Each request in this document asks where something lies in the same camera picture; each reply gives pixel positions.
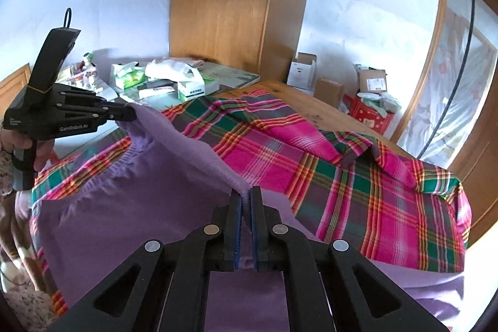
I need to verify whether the person's left hand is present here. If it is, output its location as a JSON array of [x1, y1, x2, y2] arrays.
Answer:
[[1, 127, 54, 195]]

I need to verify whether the green tissue pack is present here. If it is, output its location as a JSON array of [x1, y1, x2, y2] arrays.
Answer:
[[109, 62, 148, 90]]

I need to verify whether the pink green plaid bedsheet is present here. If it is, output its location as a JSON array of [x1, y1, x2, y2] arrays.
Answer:
[[30, 88, 474, 317]]

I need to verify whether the white plastic bag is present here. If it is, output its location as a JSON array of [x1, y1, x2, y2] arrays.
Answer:
[[144, 57, 204, 82]]

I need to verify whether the white flat box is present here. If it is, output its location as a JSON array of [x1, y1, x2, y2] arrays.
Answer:
[[177, 75, 220, 102]]

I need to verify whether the red gift box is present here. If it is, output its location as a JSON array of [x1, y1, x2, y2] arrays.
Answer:
[[343, 95, 394, 135]]

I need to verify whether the brown cardboard box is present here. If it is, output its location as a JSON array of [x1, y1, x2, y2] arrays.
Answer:
[[313, 77, 344, 109]]

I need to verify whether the wooden door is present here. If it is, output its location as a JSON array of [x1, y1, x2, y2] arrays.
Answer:
[[392, 0, 497, 244]]

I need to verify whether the open cardboard box with label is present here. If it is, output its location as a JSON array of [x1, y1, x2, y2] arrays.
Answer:
[[355, 64, 388, 94]]

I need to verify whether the white cardboard box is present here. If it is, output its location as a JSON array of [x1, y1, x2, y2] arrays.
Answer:
[[286, 52, 317, 90]]

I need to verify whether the translucent curtain with black pole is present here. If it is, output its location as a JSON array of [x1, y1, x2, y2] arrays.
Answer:
[[397, 0, 497, 169]]

